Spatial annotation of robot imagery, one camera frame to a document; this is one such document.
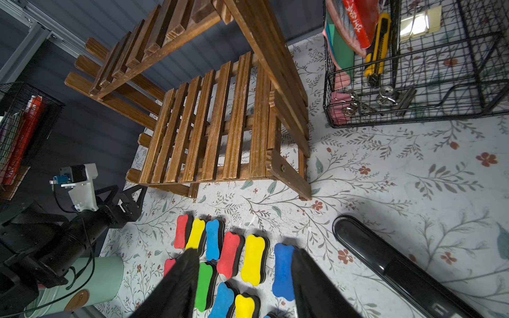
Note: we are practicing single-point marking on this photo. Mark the blue eraser shelf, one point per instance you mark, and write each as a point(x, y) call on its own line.
point(215, 232)
point(224, 303)

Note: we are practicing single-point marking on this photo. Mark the red eraser top shelf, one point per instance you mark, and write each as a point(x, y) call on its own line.
point(183, 230)

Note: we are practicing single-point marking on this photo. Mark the silver binder clip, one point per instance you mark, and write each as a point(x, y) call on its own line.
point(398, 101)

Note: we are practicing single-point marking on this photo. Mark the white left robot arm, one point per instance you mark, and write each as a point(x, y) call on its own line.
point(38, 249)

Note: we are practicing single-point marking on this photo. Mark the wooden two-tier shelf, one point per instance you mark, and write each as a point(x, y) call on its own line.
point(246, 121)

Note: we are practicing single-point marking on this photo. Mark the red eraser shelf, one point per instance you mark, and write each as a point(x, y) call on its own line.
point(183, 230)
point(169, 263)

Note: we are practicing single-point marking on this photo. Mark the blue eraser top shelf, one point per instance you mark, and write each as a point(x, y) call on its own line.
point(215, 232)

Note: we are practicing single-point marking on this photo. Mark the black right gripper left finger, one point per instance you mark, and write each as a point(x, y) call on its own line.
point(175, 295)

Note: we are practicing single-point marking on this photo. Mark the black wire side basket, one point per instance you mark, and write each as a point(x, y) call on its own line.
point(28, 116)

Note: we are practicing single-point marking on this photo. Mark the yellow eraser shelf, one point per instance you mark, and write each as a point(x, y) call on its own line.
point(197, 236)
point(247, 306)

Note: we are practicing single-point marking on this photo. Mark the green paper sheet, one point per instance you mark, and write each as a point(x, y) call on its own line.
point(341, 53)

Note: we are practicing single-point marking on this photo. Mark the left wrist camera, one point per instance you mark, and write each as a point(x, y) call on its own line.
point(79, 180)

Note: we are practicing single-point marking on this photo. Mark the black wire desk organizer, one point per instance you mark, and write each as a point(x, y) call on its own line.
point(460, 71)

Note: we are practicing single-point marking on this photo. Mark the green pen cup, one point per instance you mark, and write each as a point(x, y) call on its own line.
point(89, 283)

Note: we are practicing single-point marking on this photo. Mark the black stapler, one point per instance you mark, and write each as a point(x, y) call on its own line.
point(417, 287)

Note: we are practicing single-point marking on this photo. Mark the yellow eraser top shelf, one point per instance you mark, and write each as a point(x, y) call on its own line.
point(197, 236)

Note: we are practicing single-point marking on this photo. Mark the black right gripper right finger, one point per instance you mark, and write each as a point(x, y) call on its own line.
point(315, 294)

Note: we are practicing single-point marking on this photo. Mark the yellow black utility knife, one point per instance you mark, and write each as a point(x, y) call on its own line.
point(378, 51)

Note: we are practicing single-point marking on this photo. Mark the red folder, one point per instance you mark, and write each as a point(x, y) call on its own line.
point(364, 16)

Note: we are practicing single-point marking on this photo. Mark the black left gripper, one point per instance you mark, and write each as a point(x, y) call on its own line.
point(121, 207)

